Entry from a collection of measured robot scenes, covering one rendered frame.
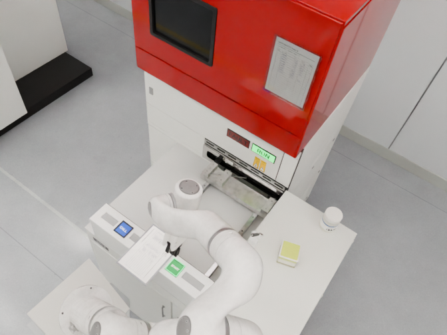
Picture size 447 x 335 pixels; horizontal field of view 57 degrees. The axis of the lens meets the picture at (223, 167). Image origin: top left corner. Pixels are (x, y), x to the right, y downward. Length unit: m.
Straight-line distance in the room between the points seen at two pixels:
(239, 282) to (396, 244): 2.24
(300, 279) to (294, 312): 0.13
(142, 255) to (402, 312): 1.79
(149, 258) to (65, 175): 1.60
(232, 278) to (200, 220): 0.22
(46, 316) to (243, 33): 1.14
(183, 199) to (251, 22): 0.59
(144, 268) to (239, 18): 0.94
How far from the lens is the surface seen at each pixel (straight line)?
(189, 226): 1.13
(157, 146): 2.28
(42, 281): 2.73
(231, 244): 0.98
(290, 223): 1.74
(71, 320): 1.59
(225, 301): 0.92
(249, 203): 1.86
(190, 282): 1.58
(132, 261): 1.62
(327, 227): 1.73
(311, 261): 1.69
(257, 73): 1.45
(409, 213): 3.28
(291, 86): 1.40
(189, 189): 1.21
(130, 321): 1.26
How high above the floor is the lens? 2.43
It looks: 52 degrees down
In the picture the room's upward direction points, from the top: 9 degrees clockwise
